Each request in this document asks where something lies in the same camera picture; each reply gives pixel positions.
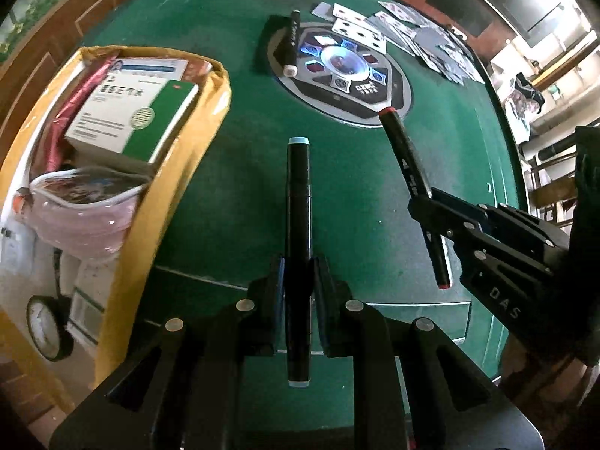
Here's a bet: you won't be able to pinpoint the blue and white medicine box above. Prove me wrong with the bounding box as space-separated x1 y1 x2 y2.
110 57 191 83

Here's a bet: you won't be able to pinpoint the black marker with blue caps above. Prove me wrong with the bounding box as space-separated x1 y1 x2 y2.
285 137 314 387

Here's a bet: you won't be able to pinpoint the black tape roll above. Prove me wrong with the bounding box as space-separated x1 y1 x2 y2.
25 294 76 363

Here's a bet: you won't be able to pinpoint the mahjong table control panel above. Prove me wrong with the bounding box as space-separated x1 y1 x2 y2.
267 21 413 127

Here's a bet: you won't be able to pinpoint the black bag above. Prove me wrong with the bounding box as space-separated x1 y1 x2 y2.
508 72 547 120

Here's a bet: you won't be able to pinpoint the wooden chair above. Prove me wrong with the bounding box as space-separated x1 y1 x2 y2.
525 150 577 226

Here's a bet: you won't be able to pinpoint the person's right hand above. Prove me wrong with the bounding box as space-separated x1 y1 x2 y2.
499 333 589 408

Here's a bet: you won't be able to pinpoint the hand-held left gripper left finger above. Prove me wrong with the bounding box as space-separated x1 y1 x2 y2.
49 255 288 450

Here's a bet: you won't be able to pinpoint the black marker with white cap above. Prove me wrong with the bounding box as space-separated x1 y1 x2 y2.
281 10 303 78

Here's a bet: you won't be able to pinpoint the dark red wallet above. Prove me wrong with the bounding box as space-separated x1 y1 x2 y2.
30 54 214 179

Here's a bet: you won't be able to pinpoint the yellow taped cardboard box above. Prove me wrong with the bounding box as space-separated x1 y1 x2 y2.
0 46 233 413

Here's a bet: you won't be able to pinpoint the flowering plants behind window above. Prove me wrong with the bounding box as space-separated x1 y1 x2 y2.
0 0 123 57

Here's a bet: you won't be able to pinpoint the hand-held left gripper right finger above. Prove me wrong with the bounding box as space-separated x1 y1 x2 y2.
313 255 547 450

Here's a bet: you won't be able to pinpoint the green and white medicine box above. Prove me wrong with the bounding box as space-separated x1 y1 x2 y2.
63 79 200 165

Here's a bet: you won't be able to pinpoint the spread of playing cards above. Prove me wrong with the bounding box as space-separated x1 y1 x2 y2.
310 0 486 86

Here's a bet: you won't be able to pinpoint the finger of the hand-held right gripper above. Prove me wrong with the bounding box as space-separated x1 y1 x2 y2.
409 197 554 275
432 188 570 256

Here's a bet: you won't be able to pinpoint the black marker with red caps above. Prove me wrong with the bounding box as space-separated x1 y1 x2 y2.
377 108 453 290

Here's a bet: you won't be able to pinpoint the pink cartoon zipper pouch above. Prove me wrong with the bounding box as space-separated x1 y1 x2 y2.
21 166 155 260

